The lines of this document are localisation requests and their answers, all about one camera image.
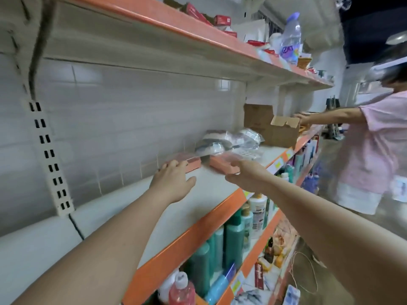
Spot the person's right hand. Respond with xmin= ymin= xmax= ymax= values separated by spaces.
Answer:
xmin=224 ymin=158 xmax=278 ymax=196

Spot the person's left hand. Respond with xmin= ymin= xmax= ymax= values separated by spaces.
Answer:
xmin=148 ymin=159 xmax=198 ymax=206

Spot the soap dish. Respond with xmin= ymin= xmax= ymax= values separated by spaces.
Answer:
xmin=181 ymin=153 xmax=204 ymax=175

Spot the orange lid plastic box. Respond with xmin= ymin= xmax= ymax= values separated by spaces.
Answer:
xmin=207 ymin=152 xmax=244 ymax=177

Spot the pile of soap dishes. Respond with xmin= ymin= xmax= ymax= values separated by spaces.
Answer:
xmin=193 ymin=126 xmax=265 ymax=161

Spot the orange metal store shelving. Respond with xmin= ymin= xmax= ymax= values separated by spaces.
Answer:
xmin=0 ymin=0 xmax=338 ymax=305

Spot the person's right forearm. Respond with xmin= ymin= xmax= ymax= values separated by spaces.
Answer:
xmin=267 ymin=180 xmax=407 ymax=305

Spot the person's left forearm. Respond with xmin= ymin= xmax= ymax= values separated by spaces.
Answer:
xmin=13 ymin=192 xmax=173 ymax=305

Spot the yellow shelf price label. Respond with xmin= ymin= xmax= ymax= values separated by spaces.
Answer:
xmin=267 ymin=158 xmax=286 ymax=175

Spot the brown cardboard box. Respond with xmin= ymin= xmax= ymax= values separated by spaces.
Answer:
xmin=243 ymin=102 xmax=305 ymax=150

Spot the white cap bottle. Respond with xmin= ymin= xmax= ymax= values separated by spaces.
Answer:
xmin=248 ymin=192 xmax=269 ymax=240

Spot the row of assorted bottles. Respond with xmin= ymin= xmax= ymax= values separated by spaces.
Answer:
xmin=280 ymin=136 xmax=323 ymax=194

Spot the pink plastic bottle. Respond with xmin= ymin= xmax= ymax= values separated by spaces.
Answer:
xmin=168 ymin=271 xmax=198 ymax=305

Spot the woven brown basket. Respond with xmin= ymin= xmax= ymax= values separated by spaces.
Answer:
xmin=296 ymin=55 xmax=315 ymax=71

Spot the clear bottle blue cap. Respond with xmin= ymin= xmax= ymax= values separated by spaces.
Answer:
xmin=279 ymin=12 xmax=304 ymax=66

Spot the small white carton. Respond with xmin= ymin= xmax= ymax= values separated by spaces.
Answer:
xmin=231 ymin=18 xmax=272 ymax=44

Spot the round ceiling light panel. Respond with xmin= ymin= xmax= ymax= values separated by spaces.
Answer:
xmin=385 ymin=31 xmax=407 ymax=47

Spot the white power cable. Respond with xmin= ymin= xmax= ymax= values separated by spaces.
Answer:
xmin=289 ymin=250 xmax=328 ymax=296

